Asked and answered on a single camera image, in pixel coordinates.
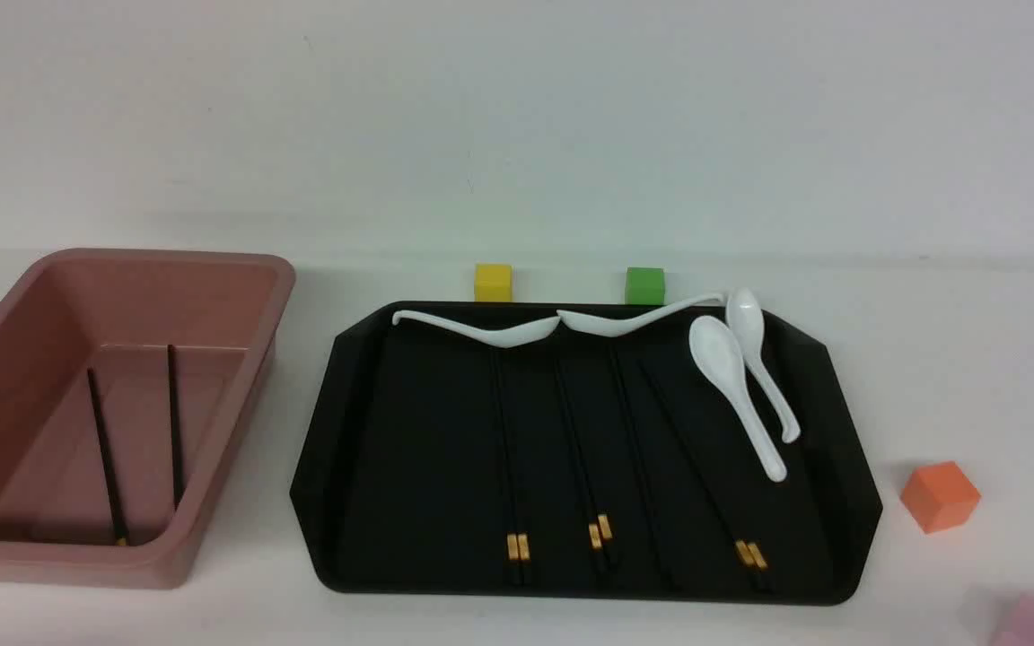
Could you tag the white ceramic spoon front right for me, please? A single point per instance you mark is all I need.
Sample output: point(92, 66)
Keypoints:
point(717, 354)

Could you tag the white ceramic spoon centre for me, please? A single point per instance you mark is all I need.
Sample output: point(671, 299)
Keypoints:
point(594, 325)

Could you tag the white ceramic spoon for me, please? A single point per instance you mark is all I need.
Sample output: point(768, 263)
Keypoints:
point(745, 318)
point(717, 354)
point(502, 338)
point(594, 325)

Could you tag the black chopstick in bin left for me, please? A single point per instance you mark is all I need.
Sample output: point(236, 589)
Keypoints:
point(117, 514)

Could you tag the black plastic tray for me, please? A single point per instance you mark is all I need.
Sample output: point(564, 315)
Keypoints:
point(398, 487)

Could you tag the yellow cube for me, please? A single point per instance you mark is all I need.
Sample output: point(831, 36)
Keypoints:
point(493, 282)

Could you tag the white ceramic spoon far left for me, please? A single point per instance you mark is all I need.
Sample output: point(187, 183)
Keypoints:
point(502, 338)

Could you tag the orange cube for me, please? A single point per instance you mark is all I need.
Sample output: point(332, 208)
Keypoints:
point(940, 497)

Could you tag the black chopstick in bin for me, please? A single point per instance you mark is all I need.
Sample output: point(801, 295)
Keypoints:
point(117, 514)
point(176, 438)

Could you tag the green cube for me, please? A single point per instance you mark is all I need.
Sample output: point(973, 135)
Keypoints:
point(645, 286)

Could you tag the black chopstick in bin right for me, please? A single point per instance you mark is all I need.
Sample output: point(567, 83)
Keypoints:
point(176, 438)

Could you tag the white ceramic spoon back right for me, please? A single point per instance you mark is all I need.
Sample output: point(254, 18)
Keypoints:
point(745, 318)

